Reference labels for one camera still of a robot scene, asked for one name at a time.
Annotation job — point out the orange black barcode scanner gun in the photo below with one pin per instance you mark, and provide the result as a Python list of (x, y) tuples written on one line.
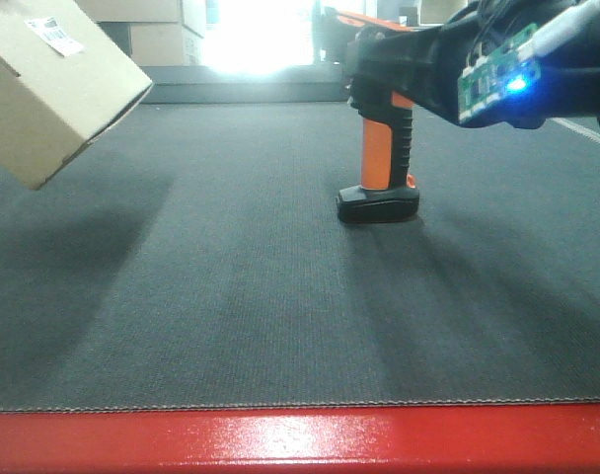
[(387, 191)]

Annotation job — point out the dark grey conveyor belt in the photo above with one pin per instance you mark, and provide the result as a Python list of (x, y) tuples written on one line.
[(193, 258)]

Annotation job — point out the stacked cardboard boxes background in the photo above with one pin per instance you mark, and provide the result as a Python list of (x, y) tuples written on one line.
[(152, 32)]

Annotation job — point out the green circuit board blue LED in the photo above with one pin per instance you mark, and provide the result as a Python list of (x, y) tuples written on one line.
[(504, 73)]

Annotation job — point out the brown cardboard package box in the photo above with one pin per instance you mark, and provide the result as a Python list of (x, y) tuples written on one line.
[(63, 83)]

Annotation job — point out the red conveyor frame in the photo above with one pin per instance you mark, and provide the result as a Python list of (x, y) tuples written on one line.
[(451, 439)]

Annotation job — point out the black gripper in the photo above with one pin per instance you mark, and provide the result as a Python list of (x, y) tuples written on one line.
[(424, 65)]

